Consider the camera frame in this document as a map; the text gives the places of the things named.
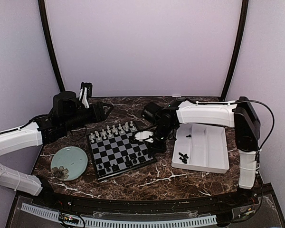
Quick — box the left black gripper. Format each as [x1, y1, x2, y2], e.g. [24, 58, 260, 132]
[62, 101, 113, 133]

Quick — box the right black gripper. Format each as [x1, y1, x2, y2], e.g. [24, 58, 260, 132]
[147, 123, 174, 156]

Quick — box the white plastic tray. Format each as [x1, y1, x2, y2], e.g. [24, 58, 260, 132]
[171, 123, 229, 174]

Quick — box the black chess pawn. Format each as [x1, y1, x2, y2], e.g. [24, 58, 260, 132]
[125, 155, 130, 166]

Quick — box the black and white chessboard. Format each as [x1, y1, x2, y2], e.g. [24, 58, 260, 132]
[86, 121, 156, 181]

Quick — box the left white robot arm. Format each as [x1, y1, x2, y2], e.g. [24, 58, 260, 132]
[0, 102, 114, 207]

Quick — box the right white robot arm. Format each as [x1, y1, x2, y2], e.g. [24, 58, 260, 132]
[142, 96, 263, 206]

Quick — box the black chess pieces pile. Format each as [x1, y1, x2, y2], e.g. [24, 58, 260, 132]
[179, 152, 189, 164]

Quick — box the green floral ceramic plate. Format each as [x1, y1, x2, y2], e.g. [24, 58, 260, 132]
[50, 146, 88, 181]

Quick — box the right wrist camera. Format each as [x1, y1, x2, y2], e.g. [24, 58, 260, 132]
[141, 102, 161, 123]

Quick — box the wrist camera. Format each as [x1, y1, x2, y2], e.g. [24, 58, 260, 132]
[50, 82, 93, 118]
[141, 102, 161, 123]

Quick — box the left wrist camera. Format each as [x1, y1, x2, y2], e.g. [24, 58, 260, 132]
[50, 82, 93, 118]

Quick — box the black front rail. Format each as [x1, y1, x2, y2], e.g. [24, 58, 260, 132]
[16, 185, 274, 214]

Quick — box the white slotted cable duct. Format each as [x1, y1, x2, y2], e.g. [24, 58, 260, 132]
[20, 203, 217, 228]

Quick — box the left black frame post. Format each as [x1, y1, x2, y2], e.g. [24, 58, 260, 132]
[38, 0, 66, 92]

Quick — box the black frame post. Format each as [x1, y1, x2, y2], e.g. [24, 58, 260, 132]
[38, 0, 66, 92]
[220, 0, 249, 101]

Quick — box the right black frame post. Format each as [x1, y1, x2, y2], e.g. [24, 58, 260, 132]
[220, 0, 249, 101]

